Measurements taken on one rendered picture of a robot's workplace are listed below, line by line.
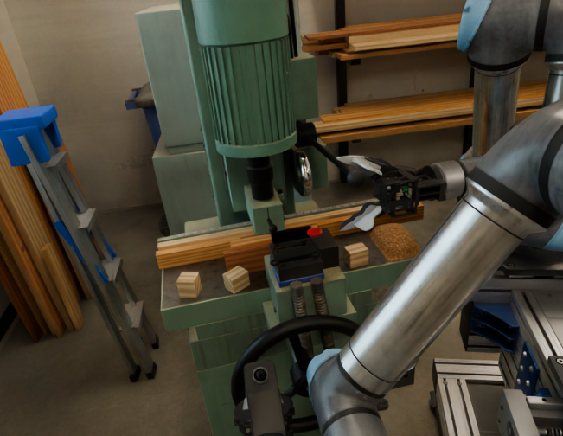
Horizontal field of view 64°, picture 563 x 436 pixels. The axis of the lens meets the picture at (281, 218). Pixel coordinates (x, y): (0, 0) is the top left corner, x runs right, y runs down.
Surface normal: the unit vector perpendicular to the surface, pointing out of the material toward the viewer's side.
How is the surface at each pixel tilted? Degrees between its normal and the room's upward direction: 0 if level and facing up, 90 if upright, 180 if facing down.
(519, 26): 98
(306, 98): 90
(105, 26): 90
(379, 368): 75
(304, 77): 90
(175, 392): 0
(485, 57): 112
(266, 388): 30
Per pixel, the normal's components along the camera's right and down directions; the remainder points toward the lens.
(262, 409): 0.05, -0.54
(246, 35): 0.15, 0.46
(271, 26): 0.62, 0.33
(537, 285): -0.14, 0.48
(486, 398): -0.09, -0.88
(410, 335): -0.21, 0.25
